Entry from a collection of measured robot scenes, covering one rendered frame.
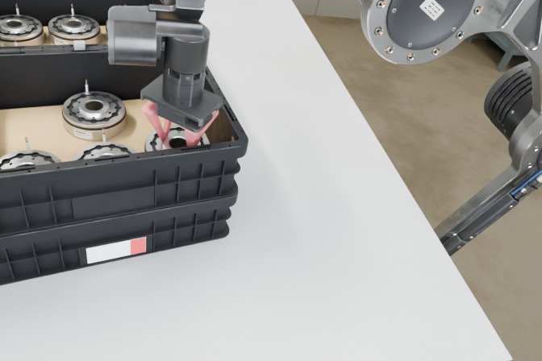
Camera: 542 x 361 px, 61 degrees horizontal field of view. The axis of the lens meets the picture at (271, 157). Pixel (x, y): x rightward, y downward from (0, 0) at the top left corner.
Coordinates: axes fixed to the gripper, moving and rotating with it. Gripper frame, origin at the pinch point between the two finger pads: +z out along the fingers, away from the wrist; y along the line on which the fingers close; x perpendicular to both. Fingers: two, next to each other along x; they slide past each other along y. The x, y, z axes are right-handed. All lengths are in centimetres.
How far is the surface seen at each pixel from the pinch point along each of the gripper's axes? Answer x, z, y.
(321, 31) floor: 250, 97, -32
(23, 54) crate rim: 0.0, -3.2, -29.5
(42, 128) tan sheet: -4.4, 6.5, -23.3
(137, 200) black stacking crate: -10.4, 4.2, -0.2
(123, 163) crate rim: -11.8, -4.1, -1.4
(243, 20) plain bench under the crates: 85, 22, -26
